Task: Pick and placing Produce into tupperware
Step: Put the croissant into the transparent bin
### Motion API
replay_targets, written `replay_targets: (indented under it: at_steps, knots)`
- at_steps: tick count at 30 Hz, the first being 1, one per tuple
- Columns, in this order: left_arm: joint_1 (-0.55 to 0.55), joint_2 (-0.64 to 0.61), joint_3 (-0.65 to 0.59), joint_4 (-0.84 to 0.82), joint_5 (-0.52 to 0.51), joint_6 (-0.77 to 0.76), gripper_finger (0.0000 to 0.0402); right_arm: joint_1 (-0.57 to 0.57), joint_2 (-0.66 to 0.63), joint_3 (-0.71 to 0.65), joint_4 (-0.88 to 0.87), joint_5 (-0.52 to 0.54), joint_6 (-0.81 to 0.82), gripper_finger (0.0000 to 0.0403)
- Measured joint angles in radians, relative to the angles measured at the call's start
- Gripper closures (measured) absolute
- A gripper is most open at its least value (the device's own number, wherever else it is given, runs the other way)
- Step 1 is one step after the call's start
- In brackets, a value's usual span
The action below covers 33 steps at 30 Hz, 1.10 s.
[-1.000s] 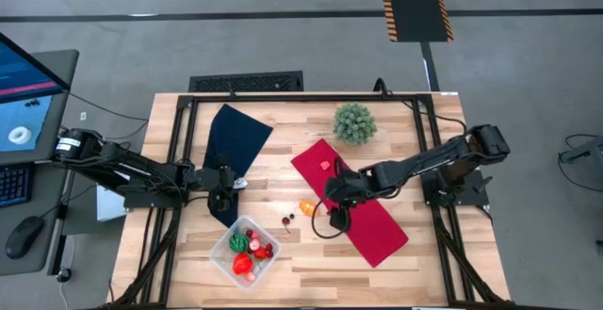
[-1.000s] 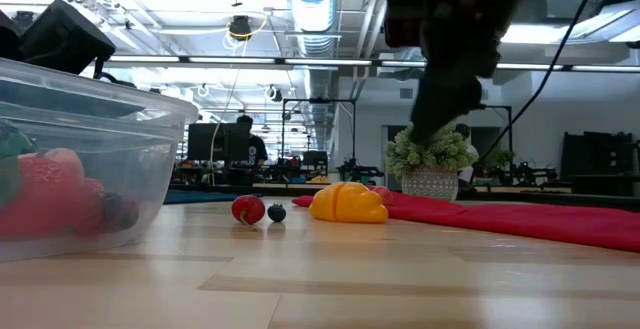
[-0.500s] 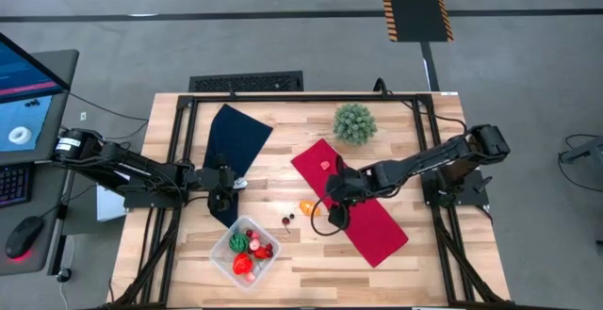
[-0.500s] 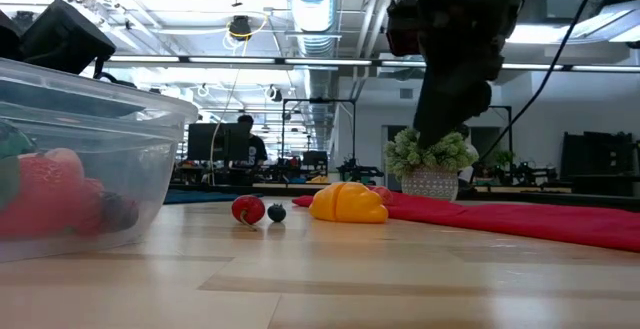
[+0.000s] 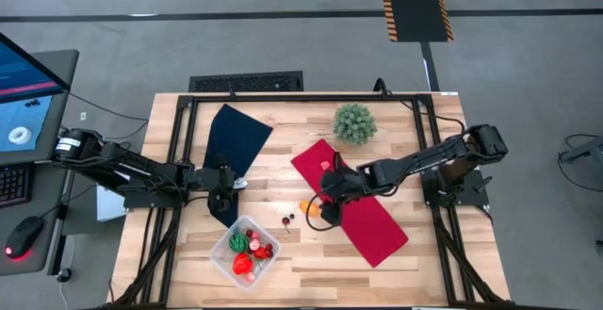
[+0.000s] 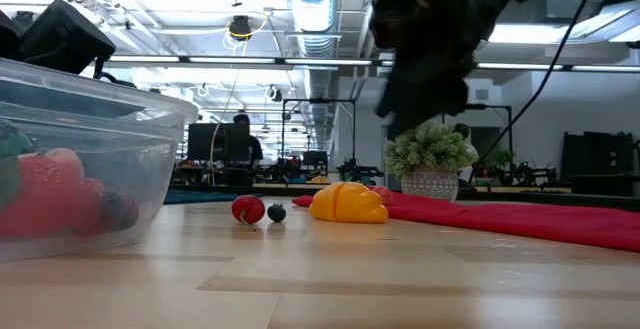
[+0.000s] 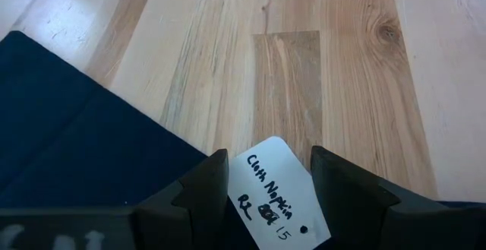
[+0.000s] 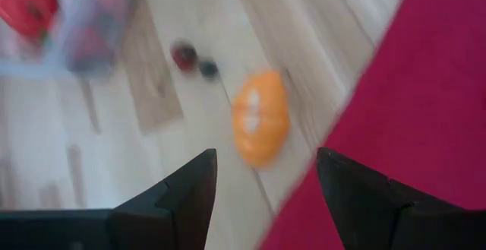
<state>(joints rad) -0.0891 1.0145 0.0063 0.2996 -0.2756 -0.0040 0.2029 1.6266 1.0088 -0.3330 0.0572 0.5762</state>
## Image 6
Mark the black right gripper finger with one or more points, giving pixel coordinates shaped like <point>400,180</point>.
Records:
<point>440,91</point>
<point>400,104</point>

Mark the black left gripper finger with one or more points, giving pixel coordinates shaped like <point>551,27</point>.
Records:
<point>67,39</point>

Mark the green toy watermelon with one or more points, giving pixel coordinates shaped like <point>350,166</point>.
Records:
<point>12,141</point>

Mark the orange toy bell pepper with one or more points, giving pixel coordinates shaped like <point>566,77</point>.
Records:
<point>347,204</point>

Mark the red toy strawberry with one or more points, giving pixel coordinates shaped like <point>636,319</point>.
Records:
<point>45,194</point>

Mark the dark toy berry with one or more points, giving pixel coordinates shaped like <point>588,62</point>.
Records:
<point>276,213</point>

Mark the red toy cherry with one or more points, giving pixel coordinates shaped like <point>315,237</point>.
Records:
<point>248,209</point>

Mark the black background robot arm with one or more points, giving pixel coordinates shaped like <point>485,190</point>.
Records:
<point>360,173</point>

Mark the clear plastic tupperware container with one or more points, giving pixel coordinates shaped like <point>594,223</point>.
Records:
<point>150,134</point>

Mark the person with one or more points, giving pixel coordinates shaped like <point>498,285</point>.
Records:
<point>250,144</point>
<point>462,130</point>

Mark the green artificial potted plant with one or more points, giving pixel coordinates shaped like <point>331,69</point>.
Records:
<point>430,156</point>

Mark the small green background plant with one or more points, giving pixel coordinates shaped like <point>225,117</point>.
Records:
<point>504,158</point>

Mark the red cloth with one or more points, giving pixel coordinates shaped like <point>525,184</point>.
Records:
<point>500,219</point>

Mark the black background cabinet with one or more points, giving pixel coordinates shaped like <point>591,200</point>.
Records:
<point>600,164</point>

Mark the black background monitor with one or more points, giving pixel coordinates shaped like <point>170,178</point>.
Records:
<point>215,141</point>

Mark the navy blue cloth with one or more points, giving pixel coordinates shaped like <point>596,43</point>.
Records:
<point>200,197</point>

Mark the black background rig frame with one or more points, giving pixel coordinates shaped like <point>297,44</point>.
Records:
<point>495,106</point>
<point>320,100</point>

